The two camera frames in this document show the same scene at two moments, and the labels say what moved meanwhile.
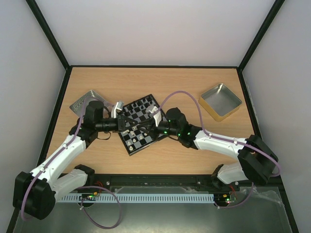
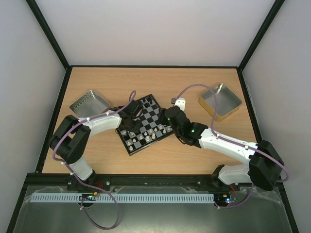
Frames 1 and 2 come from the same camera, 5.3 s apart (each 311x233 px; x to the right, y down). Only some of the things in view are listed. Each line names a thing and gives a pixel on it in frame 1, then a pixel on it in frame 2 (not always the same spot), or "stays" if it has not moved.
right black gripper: (153, 125) -> (167, 116)
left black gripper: (121, 123) -> (135, 130)
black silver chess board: (135, 140) stays
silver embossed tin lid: (77, 107) stays
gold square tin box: (220, 102) stays
